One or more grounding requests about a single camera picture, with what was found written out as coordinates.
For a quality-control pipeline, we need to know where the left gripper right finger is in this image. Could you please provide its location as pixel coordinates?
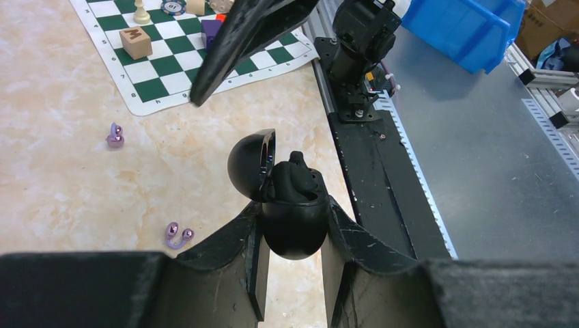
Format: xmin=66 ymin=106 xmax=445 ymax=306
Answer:
xmin=322 ymin=200 xmax=578 ymax=327

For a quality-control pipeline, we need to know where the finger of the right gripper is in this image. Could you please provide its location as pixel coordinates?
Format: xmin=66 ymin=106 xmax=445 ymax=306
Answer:
xmin=189 ymin=0 xmax=318 ymax=107

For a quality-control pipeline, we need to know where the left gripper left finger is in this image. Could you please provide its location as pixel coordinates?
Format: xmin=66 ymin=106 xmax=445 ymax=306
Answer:
xmin=1 ymin=202 xmax=269 ymax=327

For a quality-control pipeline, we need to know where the black earbud charging case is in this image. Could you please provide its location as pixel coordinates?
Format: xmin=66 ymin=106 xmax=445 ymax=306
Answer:
xmin=227 ymin=128 xmax=330 ymax=260

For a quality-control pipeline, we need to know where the black earbud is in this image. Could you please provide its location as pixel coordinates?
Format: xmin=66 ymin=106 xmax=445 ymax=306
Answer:
xmin=268 ymin=151 xmax=317 ymax=203

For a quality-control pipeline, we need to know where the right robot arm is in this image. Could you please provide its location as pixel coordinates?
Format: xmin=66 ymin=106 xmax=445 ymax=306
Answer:
xmin=189 ymin=1 xmax=401 ymax=107

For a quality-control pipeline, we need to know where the small orange block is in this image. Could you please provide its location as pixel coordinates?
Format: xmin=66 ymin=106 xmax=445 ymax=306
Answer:
xmin=215 ymin=14 xmax=227 ymax=23

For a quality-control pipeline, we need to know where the purple chess piece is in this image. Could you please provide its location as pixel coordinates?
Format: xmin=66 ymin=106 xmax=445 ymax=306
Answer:
xmin=201 ymin=19 xmax=223 ymax=50

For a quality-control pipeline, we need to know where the purple earbud centre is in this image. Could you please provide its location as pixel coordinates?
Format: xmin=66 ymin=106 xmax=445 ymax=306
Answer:
xmin=165 ymin=221 xmax=196 ymax=251

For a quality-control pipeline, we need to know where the purple earbud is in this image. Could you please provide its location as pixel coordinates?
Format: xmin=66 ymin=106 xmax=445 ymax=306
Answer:
xmin=106 ymin=122 xmax=125 ymax=148
xmin=165 ymin=221 xmax=196 ymax=251

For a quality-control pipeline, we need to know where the poker chip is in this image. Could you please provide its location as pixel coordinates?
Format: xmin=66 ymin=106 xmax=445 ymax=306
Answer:
xmin=160 ymin=0 xmax=186 ymax=16

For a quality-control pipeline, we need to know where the green white chessboard mat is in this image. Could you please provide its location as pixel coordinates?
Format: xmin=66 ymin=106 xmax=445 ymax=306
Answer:
xmin=71 ymin=1 xmax=318 ymax=116

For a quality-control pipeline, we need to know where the cream chess pawn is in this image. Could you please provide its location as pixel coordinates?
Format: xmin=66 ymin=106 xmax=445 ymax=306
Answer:
xmin=133 ymin=0 xmax=151 ymax=25

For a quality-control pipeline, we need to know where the wooden letter cube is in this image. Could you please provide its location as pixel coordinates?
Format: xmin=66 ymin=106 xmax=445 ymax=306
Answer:
xmin=119 ymin=27 xmax=153 ymax=60

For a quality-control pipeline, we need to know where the purple earbud right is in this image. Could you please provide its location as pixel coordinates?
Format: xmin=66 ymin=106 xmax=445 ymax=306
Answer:
xmin=106 ymin=122 xmax=125 ymax=148

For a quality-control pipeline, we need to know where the blue plastic bin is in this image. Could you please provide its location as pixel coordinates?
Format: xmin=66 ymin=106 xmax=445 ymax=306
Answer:
xmin=402 ymin=0 xmax=526 ymax=74

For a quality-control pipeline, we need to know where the cardboard box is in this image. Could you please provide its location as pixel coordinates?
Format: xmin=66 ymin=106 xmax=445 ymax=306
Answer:
xmin=515 ymin=0 xmax=578 ymax=59

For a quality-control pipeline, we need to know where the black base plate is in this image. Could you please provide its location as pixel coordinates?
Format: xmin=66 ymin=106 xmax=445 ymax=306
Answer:
xmin=314 ymin=38 xmax=457 ymax=260

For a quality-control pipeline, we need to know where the aluminium frame rail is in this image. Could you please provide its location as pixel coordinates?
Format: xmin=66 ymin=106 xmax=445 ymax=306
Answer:
xmin=504 ymin=44 xmax=578 ymax=135

